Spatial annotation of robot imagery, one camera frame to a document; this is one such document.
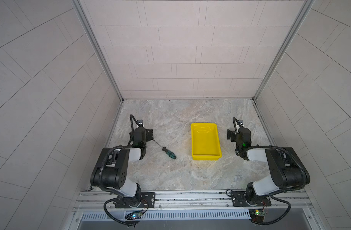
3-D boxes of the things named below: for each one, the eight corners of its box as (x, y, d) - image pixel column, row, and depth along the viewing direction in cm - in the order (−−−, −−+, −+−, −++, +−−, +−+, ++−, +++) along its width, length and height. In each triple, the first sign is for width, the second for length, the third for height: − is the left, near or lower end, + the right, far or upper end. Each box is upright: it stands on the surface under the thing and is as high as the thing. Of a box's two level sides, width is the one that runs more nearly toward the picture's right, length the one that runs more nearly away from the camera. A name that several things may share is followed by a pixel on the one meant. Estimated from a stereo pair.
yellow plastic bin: (191, 160, 86) (192, 155, 81) (190, 128, 101) (190, 123, 96) (221, 160, 87) (223, 156, 81) (215, 128, 101) (217, 123, 96)
